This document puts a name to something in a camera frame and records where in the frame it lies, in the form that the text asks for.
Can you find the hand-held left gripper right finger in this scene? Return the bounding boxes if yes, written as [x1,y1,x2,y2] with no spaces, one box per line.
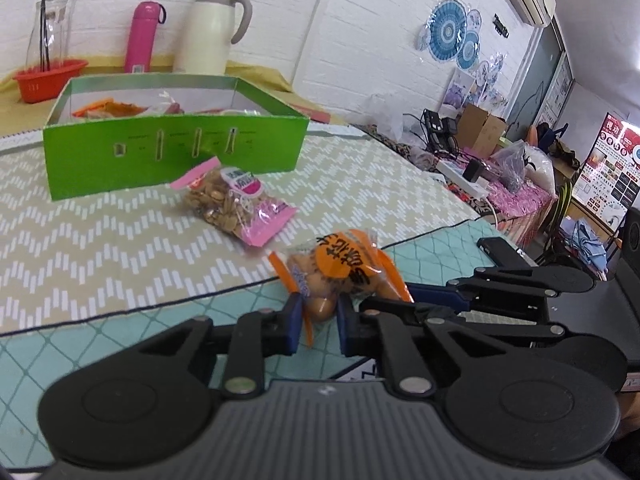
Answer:
[336,296,501,396]

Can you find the black rectangular device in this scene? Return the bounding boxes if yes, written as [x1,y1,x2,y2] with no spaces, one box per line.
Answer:
[476,236,527,267]

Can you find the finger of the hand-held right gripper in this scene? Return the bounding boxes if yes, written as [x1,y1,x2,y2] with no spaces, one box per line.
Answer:
[359,297,568,341]
[406,266,556,313]

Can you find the plastic bag with dark contents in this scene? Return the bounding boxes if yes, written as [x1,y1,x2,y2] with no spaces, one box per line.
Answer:
[492,140,556,196]

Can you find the green cardboard box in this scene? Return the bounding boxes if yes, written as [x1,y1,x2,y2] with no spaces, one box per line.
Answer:
[42,74,309,202]

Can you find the cream thermal carafe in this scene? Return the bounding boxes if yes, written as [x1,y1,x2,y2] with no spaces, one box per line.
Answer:
[172,0,253,76]

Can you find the clear plastic bag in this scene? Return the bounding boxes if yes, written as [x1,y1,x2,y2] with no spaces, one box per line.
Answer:
[367,92,406,141]

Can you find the blue cloth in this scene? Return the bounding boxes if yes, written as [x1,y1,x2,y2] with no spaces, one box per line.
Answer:
[570,217,608,266]

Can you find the pink floral cloth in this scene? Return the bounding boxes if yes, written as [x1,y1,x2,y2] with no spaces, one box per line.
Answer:
[440,150,556,241]

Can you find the large blue paper fan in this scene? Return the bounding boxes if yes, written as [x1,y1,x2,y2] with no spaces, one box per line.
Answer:
[425,0,468,61]

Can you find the orange green printed snack packet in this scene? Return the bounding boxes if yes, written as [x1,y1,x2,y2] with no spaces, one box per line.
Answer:
[72,100,151,120]

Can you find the white power strip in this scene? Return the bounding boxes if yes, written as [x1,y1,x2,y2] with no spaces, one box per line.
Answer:
[435,159,491,198]

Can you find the orange packet of brown balls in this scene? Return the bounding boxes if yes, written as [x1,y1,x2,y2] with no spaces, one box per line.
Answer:
[269,228,415,346]

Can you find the zigzag patterned tablecloth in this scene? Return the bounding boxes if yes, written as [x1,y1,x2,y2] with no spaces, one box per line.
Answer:
[0,120,501,476]

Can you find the red plastic basket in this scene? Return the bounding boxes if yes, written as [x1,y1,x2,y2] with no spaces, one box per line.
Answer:
[12,58,89,104]

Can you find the small blue paper fan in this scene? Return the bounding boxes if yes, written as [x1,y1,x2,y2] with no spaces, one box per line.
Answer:
[455,30,482,70]

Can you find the pink peanut packet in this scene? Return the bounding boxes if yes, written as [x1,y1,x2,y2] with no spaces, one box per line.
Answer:
[170,156,298,248]

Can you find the leopard print cloth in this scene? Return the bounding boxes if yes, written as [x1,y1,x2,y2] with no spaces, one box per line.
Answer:
[350,122,441,171]

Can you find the pink thermos bottle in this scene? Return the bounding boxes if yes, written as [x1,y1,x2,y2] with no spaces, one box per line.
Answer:
[124,1,167,75]

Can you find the black drinking straw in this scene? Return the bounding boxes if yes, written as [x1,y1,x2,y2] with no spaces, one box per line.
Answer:
[40,0,53,71]

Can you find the black charger devices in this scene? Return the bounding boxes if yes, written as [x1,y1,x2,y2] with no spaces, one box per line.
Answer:
[422,109,458,153]

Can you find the printed wall pictures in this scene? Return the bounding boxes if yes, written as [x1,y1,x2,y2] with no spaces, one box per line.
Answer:
[442,52,511,111]

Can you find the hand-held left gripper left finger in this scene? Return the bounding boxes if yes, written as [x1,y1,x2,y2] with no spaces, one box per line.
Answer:
[137,296,306,395]

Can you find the clear glass pitcher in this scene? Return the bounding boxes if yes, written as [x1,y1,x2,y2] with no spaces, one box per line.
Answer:
[27,0,71,71]

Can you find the red printed display board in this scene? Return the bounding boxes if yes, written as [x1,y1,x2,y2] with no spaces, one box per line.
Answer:
[572,112,640,226]

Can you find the brown cardboard box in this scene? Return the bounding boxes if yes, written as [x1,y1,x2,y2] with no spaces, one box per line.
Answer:
[457,103,508,161]

